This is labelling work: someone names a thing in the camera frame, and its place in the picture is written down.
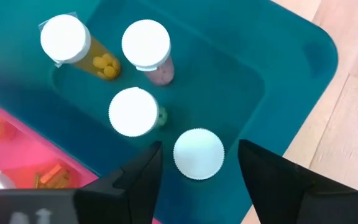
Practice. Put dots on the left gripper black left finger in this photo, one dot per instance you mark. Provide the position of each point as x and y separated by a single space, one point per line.
129 196

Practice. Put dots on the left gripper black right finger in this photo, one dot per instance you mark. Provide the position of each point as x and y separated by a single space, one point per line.
275 189

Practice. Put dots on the small white ball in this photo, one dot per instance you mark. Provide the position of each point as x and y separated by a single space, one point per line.
199 154
132 112

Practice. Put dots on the white-capped bottle pink pills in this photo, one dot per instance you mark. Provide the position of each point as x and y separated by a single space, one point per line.
146 43

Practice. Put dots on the pink plastic bin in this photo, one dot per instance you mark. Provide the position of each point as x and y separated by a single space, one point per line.
26 149

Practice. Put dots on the blue plastic bin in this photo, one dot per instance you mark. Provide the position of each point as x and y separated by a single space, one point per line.
213 77

